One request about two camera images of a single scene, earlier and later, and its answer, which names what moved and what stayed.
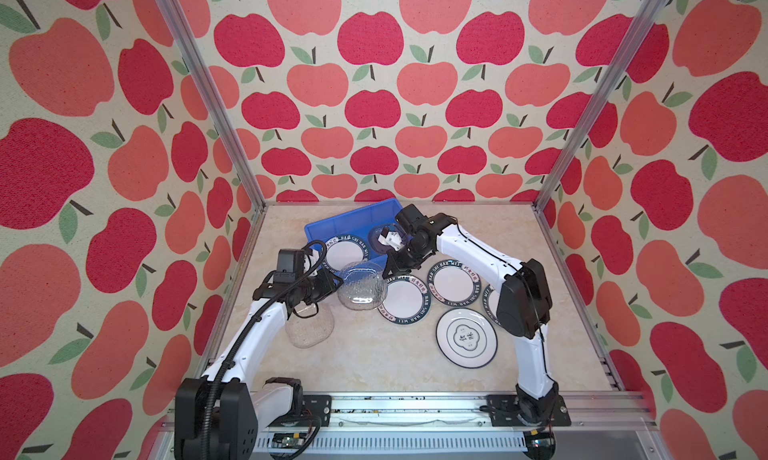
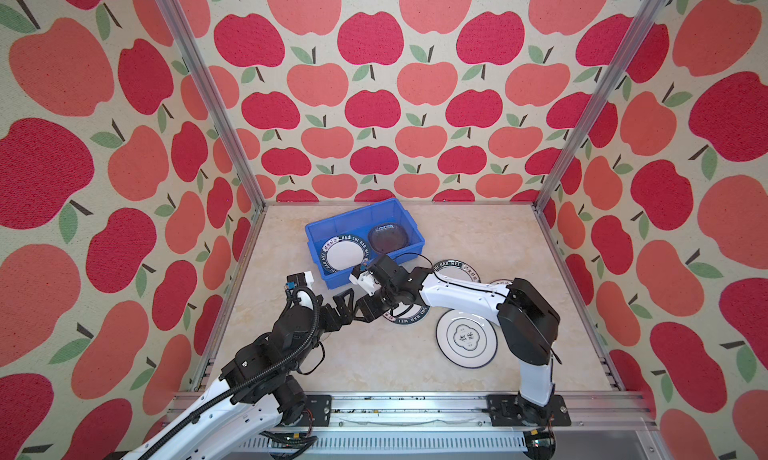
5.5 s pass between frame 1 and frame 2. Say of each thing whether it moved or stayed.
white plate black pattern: stayed
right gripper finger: moved
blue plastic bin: stayed
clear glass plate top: stayed
